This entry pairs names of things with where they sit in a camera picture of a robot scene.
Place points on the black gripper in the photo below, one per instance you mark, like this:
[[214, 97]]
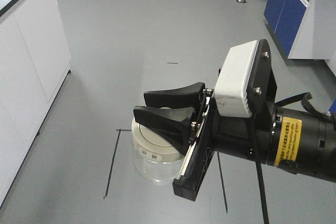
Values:
[[226, 135]]

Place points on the glass jar with white lid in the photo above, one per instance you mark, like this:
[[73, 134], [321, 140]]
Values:
[[154, 158]]

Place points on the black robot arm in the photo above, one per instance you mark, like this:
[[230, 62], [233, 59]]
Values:
[[290, 134]]

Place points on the blue lab cabinets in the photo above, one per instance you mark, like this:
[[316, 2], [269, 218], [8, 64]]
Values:
[[304, 29]]

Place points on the white lab bench cabinet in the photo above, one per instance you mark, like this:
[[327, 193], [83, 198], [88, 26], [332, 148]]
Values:
[[35, 60]]

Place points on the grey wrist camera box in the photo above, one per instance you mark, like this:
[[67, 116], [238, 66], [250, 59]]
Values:
[[230, 90]]

